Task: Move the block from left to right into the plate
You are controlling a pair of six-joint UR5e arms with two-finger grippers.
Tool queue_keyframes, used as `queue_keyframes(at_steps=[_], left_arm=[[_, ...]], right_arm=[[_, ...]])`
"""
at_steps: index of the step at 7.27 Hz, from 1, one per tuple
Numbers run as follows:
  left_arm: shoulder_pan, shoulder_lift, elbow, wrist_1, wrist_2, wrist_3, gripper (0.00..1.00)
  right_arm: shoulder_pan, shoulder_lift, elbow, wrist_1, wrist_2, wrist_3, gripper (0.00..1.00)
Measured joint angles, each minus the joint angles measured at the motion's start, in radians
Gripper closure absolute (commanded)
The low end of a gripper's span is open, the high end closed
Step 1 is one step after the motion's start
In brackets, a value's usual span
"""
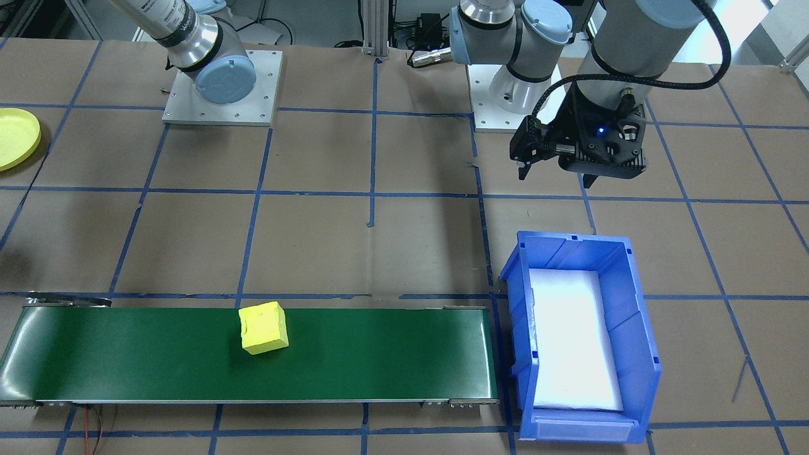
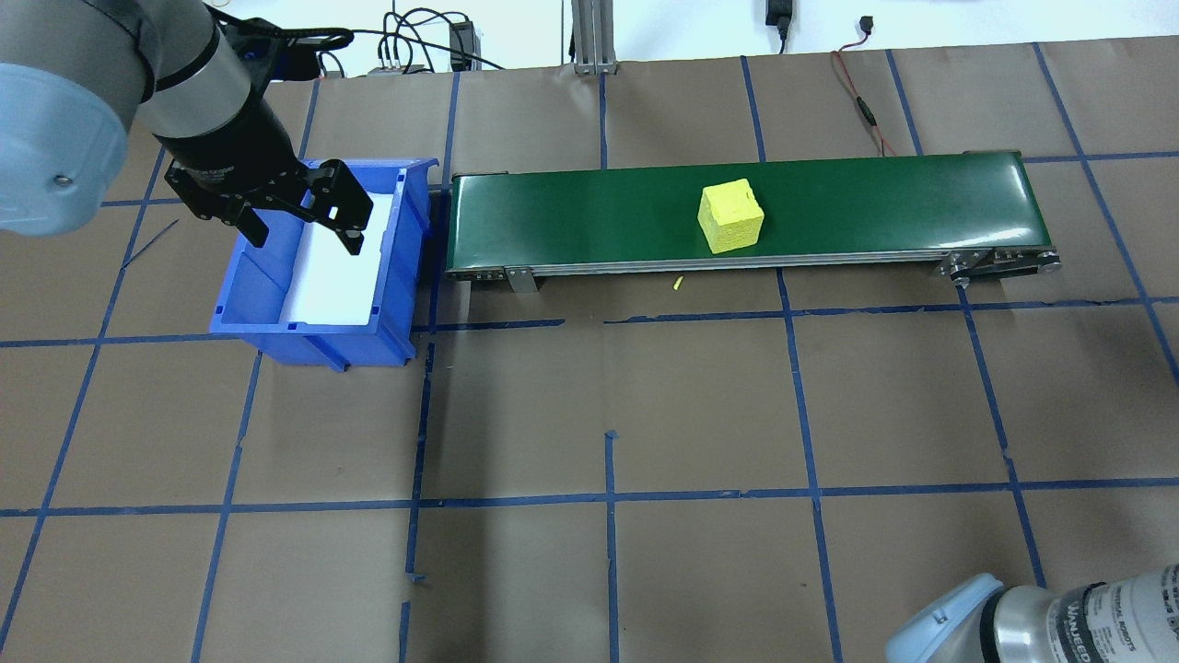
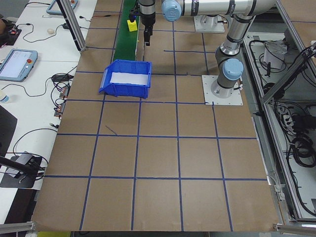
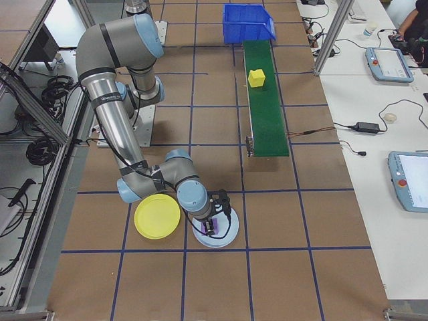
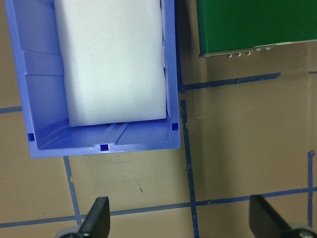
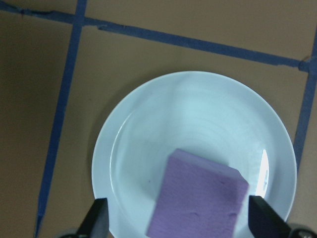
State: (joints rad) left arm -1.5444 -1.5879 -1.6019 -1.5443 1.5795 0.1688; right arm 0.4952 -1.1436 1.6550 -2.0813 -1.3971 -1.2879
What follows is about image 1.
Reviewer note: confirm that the white foam pad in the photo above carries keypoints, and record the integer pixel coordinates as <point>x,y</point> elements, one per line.
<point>575,341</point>

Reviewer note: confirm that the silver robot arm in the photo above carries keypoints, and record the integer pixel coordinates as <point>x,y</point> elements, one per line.
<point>638,44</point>
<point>208,57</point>

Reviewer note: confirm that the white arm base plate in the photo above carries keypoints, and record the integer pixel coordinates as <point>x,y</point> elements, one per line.
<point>483,120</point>
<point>265,95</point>

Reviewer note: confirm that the blue plastic bin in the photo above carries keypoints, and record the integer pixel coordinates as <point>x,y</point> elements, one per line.
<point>635,354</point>

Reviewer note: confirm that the aluminium frame post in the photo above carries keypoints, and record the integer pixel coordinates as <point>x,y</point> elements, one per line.
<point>375,28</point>

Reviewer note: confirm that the green conveyor belt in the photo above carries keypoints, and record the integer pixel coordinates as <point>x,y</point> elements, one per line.
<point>379,354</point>

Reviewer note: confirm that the black power adapter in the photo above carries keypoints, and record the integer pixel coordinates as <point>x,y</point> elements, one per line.
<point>430,23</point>

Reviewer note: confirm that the yellow foam block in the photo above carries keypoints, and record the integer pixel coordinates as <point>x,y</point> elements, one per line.
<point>264,328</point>

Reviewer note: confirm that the yellow plate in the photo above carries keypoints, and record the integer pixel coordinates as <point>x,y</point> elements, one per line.
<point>16,139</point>

